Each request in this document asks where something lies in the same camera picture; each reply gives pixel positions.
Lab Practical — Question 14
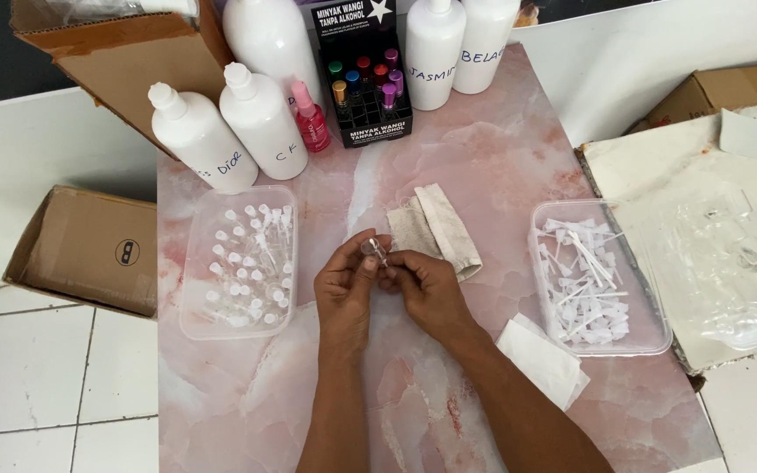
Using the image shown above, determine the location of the brown cardboard box black logo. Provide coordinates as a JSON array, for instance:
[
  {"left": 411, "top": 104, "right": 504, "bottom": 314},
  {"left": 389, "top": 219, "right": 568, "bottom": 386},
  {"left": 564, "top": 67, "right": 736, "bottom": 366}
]
[{"left": 2, "top": 184, "right": 159, "bottom": 320}]

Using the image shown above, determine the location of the brown cardboard box red print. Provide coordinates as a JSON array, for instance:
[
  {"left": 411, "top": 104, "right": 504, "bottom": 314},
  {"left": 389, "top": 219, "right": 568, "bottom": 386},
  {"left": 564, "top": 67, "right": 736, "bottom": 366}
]
[{"left": 627, "top": 63, "right": 757, "bottom": 136}]

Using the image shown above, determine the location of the white tissue paper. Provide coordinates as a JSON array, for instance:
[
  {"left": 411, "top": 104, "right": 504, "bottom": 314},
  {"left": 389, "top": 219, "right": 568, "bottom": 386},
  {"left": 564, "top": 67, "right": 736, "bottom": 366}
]
[{"left": 495, "top": 313, "right": 591, "bottom": 413}]

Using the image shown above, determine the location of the large white plastic bottle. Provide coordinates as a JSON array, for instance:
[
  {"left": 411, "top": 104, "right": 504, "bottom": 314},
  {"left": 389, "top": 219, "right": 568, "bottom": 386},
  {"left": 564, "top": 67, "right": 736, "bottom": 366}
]
[{"left": 222, "top": 0, "right": 327, "bottom": 114}]

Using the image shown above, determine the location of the person's right hand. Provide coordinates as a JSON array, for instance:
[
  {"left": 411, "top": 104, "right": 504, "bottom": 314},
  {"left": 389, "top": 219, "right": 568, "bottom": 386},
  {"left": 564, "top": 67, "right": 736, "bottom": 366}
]
[{"left": 378, "top": 250, "right": 479, "bottom": 346}]

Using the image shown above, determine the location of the pink spray bottle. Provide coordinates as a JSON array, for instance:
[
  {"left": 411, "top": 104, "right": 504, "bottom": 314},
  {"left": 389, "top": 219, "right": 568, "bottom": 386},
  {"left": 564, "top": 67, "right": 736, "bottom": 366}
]
[{"left": 289, "top": 80, "right": 332, "bottom": 154}]

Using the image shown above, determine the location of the clear plastic tray of sprayers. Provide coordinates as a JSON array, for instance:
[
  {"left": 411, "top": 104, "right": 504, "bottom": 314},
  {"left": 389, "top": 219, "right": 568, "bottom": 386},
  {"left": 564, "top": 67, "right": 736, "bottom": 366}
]
[{"left": 527, "top": 198, "right": 674, "bottom": 357}]

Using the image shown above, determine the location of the open brown cardboard box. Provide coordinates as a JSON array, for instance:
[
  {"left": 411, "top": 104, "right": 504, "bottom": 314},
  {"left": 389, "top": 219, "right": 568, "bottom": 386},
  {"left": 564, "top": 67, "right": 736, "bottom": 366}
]
[{"left": 8, "top": 0, "right": 235, "bottom": 160}]

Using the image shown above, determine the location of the black cardboard display box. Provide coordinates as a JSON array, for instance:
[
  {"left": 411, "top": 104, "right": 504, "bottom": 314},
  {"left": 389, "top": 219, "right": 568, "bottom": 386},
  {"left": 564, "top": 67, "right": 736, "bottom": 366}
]
[{"left": 310, "top": 0, "right": 414, "bottom": 149}]

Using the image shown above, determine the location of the heap of white sprayer tubes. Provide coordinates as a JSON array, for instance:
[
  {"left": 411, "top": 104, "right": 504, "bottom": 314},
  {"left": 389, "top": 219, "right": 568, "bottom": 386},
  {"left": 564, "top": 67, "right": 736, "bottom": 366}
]
[{"left": 537, "top": 217, "right": 631, "bottom": 346}]

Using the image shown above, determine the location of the beige folded cloth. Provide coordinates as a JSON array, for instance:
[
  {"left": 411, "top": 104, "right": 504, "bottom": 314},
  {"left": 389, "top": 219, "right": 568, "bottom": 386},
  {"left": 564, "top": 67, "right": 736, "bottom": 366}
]
[{"left": 386, "top": 183, "right": 484, "bottom": 284}]

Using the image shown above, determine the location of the group of coloured-cap roll-on bottles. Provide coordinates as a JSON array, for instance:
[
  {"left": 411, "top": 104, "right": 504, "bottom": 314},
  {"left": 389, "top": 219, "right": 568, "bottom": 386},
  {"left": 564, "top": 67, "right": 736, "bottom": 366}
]
[{"left": 326, "top": 47, "right": 406, "bottom": 123}]

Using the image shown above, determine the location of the white worn board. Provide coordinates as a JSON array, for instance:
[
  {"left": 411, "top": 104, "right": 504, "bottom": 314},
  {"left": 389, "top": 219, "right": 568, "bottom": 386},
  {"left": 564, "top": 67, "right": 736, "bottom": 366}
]
[{"left": 574, "top": 104, "right": 757, "bottom": 377}]

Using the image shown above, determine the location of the clear plastic tray of vials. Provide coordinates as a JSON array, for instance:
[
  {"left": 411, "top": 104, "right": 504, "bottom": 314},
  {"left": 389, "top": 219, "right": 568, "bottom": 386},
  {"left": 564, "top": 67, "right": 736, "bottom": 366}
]
[{"left": 179, "top": 184, "right": 299, "bottom": 341}]

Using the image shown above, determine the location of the white plastic bottle black writing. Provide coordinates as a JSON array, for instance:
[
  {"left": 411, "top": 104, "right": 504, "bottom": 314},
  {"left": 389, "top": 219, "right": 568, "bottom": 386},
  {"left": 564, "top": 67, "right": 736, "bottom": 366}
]
[
  {"left": 219, "top": 62, "right": 310, "bottom": 181},
  {"left": 404, "top": 0, "right": 467, "bottom": 112}
]

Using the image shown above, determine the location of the person's left hand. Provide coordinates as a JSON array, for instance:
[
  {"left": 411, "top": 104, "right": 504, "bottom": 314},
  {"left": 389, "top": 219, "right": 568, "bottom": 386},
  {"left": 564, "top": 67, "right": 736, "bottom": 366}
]
[{"left": 313, "top": 229, "right": 394, "bottom": 346}]

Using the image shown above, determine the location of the clear plastic bag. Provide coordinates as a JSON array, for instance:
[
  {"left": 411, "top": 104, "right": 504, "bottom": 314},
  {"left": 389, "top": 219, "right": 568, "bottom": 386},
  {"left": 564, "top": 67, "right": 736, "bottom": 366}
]
[{"left": 35, "top": 0, "right": 201, "bottom": 28}]

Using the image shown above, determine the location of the group of capped spray vials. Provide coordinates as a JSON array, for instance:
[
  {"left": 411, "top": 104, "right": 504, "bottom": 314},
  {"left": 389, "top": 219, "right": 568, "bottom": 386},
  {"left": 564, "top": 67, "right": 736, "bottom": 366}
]
[{"left": 204, "top": 203, "right": 295, "bottom": 328}]

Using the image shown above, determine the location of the clear plastic tray lid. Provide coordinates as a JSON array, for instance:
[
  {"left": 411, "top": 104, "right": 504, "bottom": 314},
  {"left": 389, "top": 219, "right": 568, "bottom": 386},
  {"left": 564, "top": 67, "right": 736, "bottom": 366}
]
[{"left": 640, "top": 183, "right": 757, "bottom": 353}]

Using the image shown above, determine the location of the small clear glass vial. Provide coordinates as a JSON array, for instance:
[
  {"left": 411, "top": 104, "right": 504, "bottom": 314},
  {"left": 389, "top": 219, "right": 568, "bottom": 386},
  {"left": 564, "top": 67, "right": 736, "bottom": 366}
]
[{"left": 360, "top": 237, "right": 390, "bottom": 268}]

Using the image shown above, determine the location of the white plastic bottle blue writing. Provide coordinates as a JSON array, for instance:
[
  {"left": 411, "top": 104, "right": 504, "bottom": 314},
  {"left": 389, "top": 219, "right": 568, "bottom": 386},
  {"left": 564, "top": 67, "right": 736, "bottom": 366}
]
[
  {"left": 451, "top": 0, "right": 522, "bottom": 95},
  {"left": 148, "top": 81, "right": 260, "bottom": 195}
]

